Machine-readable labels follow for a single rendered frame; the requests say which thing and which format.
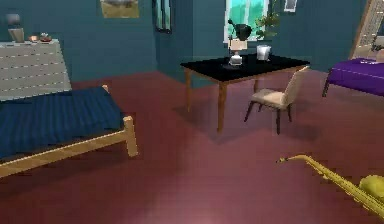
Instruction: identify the small white framed picture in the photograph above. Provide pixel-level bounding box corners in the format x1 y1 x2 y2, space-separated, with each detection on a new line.
283 0 298 13

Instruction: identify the dark framed wall picture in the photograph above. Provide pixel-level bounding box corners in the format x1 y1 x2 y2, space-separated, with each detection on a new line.
152 0 173 35

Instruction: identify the window with white frame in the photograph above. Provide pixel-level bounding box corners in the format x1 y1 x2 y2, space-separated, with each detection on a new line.
223 0 270 44

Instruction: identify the black watering can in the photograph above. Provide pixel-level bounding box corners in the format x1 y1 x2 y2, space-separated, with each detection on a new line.
227 18 253 42

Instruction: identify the green house plant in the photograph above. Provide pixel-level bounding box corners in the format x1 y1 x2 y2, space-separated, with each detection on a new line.
255 0 282 40

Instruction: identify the purple bed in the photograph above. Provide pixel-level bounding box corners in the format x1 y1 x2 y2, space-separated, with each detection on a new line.
321 57 384 99

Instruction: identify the wooden lattice door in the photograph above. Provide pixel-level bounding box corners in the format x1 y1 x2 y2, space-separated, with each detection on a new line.
348 0 384 60

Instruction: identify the yellow framed picture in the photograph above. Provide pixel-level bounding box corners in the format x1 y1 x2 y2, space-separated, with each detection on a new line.
99 0 141 19

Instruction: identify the white flowerpot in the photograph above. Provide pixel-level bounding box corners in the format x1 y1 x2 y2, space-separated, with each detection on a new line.
256 44 272 62

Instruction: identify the table lamp with beige shade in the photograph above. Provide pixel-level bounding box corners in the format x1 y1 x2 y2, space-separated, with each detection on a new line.
227 38 248 67

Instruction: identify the golden saxophone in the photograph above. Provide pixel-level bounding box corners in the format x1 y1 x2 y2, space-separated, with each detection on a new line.
276 154 384 219

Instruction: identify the beige chair with dark legs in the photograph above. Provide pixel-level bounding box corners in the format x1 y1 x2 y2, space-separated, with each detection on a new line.
243 66 310 136

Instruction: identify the white chest of drawers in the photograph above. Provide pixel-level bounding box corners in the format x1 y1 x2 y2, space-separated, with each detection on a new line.
0 38 73 102

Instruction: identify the blue bed with wooden frame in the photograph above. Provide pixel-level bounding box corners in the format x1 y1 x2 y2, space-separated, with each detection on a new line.
0 84 139 180

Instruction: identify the black top wooden table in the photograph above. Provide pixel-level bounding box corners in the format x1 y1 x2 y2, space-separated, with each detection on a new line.
180 53 311 134

